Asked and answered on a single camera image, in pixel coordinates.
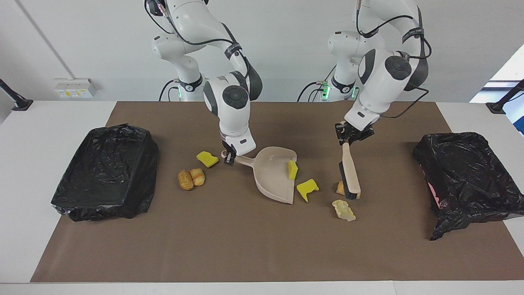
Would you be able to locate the brown table mat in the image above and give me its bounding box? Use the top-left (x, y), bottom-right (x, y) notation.
top-left (30, 101), bottom-right (524, 283)

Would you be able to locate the brown toy bread roll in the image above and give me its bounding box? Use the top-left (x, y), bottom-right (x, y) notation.
top-left (177, 170), bottom-right (194, 191)

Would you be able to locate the white wall socket strip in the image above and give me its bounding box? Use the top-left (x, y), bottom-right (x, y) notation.
top-left (54, 78), bottom-right (98, 99)

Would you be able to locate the beige hand brush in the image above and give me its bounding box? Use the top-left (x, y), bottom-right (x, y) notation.
top-left (339, 141), bottom-right (361, 200)

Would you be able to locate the bright window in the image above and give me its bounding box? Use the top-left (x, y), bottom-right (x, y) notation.
top-left (469, 44), bottom-right (524, 136)

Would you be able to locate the pale toy croissant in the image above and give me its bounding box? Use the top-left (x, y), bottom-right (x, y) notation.
top-left (332, 199), bottom-right (357, 222)

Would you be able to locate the black bag lined pink bin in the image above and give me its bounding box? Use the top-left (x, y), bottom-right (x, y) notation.
top-left (412, 132), bottom-right (524, 241)

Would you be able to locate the black clamp stand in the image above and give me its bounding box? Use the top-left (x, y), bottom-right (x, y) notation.
top-left (486, 79), bottom-right (524, 115)
top-left (0, 79), bottom-right (34, 111)

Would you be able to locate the black base cable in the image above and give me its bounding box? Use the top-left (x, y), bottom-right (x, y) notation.
top-left (298, 64), bottom-right (337, 102)
top-left (159, 80), bottom-right (176, 102)

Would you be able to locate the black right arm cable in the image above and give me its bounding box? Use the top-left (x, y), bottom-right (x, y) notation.
top-left (144, 0), bottom-right (251, 78)

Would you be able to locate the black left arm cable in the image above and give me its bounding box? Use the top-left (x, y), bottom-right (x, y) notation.
top-left (355, 0), bottom-right (430, 119)

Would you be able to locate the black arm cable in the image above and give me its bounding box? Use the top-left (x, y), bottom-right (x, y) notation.
top-left (144, 0), bottom-right (251, 78)
top-left (355, 0), bottom-right (430, 119)

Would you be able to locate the notched yellow sponge piece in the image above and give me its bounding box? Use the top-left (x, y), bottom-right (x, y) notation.
top-left (296, 179), bottom-right (320, 203)

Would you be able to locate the beige plastic dustpan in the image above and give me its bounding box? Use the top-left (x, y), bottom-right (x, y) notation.
top-left (221, 147), bottom-right (298, 204)

